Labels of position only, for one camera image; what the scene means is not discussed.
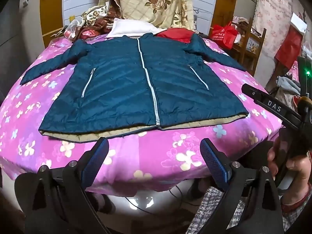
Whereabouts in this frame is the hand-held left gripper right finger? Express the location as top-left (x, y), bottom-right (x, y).
top-left (199, 138), bottom-right (286, 234)

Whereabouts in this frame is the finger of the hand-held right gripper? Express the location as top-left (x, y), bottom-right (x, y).
top-left (241, 83), bottom-right (303, 129)

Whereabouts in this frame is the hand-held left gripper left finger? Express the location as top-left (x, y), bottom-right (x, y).
top-left (14, 137), bottom-right (110, 234)

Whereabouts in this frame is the teal quilted jacket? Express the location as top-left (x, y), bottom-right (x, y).
top-left (21, 34), bottom-right (254, 143)

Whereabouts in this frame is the person's right forearm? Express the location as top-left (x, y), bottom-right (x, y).
top-left (280, 188), bottom-right (312, 227)

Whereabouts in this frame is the grey clothes pile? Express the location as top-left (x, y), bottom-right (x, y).
top-left (268, 74), bottom-right (301, 108)

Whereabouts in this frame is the person's right hand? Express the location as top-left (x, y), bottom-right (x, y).
top-left (267, 141), bottom-right (312, 198)

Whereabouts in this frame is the person's slippered foot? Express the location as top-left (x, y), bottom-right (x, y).
top-left (91, 192), bottom-right (116, 216)

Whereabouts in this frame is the person's grey tweed clothing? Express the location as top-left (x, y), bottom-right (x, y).
top-left (188, 185), bottom-right (293, 234)

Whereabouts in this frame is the wooden chair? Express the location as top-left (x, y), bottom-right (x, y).
top-left (229, 17), bottom-right (267, 76)

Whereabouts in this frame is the pink floral bed sheet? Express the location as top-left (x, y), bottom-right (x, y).
top-left (0, 33), bottom-right (290, 197)

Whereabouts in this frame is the red hanging garment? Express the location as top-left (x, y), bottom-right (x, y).
top-left (274, 13), bottom-right (308, 70)

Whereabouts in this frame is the red shopping bag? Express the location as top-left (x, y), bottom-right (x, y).
top-left (210, 21), bottom-right (238, 49)

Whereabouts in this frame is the pink floral curtain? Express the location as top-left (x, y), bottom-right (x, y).
top-left (252, 0), bottom-right (293, 54)

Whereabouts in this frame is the orange wooden door panel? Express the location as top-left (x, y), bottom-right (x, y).
top-left (40, 0), bottom-right (64, 48)
top-left (216, 0), bottom-right (236, 31)

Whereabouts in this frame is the red ruffled pillow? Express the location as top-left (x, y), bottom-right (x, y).
top-left (156, 28), bottom-right (196, 44)

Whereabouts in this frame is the clear plastic bag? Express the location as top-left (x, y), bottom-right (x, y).
top-left (64, 18), bottom-right (85, 39)

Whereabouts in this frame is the white pillow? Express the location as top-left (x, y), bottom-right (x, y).
top-left (106, 18), bottom-right (166, 38)

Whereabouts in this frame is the brown floral quilt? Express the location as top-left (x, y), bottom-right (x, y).
top-left (78, 0), bottom-right (127, 42)

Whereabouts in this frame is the cream rose-print quilt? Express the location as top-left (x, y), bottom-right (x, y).
top-left (99, 0), bottom-right (196, 31)

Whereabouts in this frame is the black floor cable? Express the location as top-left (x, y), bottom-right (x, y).
top-left (124, 184), bottom-right (195, 215)

